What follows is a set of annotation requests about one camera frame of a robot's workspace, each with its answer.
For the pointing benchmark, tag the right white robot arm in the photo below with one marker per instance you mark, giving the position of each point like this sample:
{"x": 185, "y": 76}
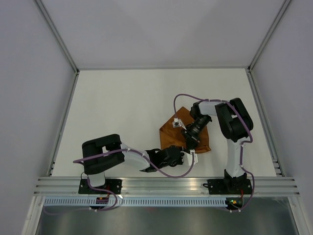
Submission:
{"x": 235, "y": 124}

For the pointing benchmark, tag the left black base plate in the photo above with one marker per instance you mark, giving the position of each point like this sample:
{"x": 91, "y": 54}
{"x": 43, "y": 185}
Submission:
{"x": 112, "y": 185}

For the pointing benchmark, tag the left aluminium frame post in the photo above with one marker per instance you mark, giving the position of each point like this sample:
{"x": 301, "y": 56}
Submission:
{"x": 55, "y": 33}

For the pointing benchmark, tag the brown cloth napkin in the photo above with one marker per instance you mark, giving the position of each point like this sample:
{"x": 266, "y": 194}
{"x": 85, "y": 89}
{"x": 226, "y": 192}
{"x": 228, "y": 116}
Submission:
{"x": 173, "y": 136}

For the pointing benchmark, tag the right aluminium frame post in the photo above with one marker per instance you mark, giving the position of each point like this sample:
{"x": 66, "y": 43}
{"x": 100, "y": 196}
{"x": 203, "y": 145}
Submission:
{"x": 270, "y": 32}

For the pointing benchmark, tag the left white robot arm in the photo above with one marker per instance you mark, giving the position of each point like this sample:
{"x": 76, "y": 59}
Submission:
{"x": 106, "y": 152}

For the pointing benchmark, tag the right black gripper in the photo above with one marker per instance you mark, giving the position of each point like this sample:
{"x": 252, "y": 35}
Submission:
{"x": 191, "y": 142}

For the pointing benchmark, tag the white slotted cable duct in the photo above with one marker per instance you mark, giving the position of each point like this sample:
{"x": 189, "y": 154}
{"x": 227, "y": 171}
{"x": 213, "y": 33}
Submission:
{"x": 136, "y": 201}

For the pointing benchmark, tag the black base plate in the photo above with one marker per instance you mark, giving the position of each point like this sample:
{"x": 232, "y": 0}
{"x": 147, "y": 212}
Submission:
{"x": 112, "y": 185}
{"x": 227, "y": 187}

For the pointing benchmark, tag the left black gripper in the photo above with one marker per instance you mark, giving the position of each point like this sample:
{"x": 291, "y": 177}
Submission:
{"x": 180, "y": 161}

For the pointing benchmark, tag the aluminium frame post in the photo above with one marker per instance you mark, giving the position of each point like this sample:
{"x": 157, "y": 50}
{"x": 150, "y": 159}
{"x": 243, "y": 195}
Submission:
{"x": 270, "y": 32}
{"x": 55, "y": 33}

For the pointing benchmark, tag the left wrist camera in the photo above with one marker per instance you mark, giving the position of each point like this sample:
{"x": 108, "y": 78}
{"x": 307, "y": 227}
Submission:
{"x": 189, "y": 158}

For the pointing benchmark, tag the aluminium mounting rail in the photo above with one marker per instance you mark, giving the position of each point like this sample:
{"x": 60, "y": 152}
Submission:
{"x": 158, "y": 186}

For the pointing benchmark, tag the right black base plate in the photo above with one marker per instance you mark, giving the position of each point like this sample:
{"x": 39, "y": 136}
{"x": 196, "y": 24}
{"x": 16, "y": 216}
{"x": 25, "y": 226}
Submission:
{"x": 227, "y": 187}

